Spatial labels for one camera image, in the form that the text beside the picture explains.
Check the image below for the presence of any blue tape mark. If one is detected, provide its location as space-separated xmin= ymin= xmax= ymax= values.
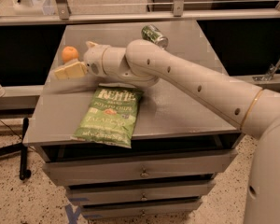
xmin=64 ymin=202 xmax=91 ymax=224

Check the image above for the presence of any grey drawer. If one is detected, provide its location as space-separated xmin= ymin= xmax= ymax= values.
xmin=43 ymin=149 xmax=237 ymax=186
xmin=66 ymin=180 xmax=215 ymax=205
xmin=81 ymin=198 xmax=202 ymax=219

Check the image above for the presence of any green Kettle chips bag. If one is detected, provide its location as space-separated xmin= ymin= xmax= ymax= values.
xmin=72 ymin=85 xmax=143 ymax=148

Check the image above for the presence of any black tripod stand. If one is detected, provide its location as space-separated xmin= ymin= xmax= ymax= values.
xmin=0 ymin=118 xmax=33 ymax=181

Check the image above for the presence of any grey drawer cabinet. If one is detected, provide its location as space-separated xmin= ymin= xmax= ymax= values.
xmin=22 ymin=20 xmax=259 ymax=220

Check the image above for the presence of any top grey drawer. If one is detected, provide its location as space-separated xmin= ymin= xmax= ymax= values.
xmin=43 ymin=149 xmax=237 ymax=186

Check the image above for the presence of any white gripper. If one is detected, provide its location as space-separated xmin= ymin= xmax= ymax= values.
xmin=54 ymin=41 xmax=109 ymax=79

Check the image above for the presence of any orange fruit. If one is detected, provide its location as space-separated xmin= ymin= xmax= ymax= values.
xmin=62 ymin=46 xmax=79 ymax=63

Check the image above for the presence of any middle grey drawer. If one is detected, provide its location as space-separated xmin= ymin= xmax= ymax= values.
xmin=66 ymin=180 xmax=215 ymax=205

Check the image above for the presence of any metal railing frame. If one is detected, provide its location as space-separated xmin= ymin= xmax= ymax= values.
xmin=0 ymin=0 xmax=280 ymax=25

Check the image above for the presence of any bottom grey drawer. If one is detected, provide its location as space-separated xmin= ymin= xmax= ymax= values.
xmin=81 ymin=198 xmax=202 ymax=219

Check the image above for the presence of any green soda can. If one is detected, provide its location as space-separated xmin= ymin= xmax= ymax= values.
xmin=141 ymin=24 xmax=168 ymax=49

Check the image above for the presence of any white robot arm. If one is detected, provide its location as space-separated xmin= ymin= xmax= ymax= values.
xmin=55 ymin=39 xmax=280 ymax=224

